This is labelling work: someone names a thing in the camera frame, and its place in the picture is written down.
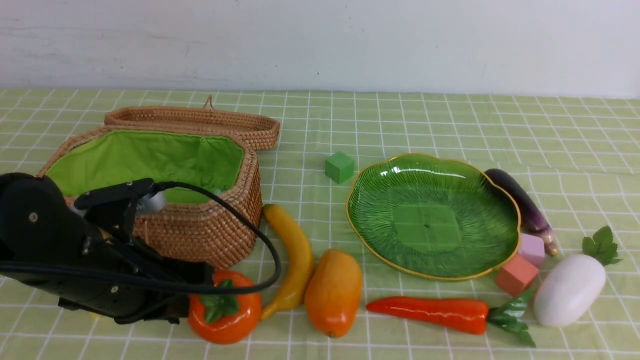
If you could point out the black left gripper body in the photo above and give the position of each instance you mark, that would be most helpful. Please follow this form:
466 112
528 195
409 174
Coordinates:
115 280

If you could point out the orange toy persimmon green calyx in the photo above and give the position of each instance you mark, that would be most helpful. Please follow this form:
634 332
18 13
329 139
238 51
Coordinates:
224 319

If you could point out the yellow toy banana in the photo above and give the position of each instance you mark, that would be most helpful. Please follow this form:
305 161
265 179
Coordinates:
301 261

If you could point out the orange toy mango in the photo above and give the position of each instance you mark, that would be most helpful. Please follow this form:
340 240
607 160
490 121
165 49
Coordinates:
333 295

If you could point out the orange toy carrot green leaves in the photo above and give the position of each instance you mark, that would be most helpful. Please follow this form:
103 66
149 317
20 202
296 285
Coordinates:
466 315

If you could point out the purple toy eggplant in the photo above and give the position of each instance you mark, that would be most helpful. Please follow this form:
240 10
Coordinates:
533 220

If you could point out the white toy radish green leaves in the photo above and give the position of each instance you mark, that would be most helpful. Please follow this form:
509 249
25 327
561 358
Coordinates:
572 286

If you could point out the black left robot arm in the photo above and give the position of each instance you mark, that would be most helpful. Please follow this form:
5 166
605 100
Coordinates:
40 233

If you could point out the woven wicker basket green lining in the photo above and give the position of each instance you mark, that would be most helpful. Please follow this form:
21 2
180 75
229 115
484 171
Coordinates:
191 227

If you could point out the woven wicker basket lid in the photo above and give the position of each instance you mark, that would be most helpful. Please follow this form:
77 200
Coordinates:
256 131

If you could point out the green foam cube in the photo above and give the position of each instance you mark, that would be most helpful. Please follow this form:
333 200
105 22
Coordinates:
339 167

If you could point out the green checkered tablecloth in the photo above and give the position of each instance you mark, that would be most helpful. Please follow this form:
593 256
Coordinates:
577 157

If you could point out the green leaf-shaped ceramic plate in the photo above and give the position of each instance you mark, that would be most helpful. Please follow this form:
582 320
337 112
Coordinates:
438 219

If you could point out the pink foam cube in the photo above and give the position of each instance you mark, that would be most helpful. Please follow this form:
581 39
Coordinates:
516 276

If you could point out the lilac foam cube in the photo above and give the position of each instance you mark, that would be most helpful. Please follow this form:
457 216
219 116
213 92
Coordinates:
532 249

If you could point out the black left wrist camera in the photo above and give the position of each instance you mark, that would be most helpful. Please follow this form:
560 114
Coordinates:
115 208

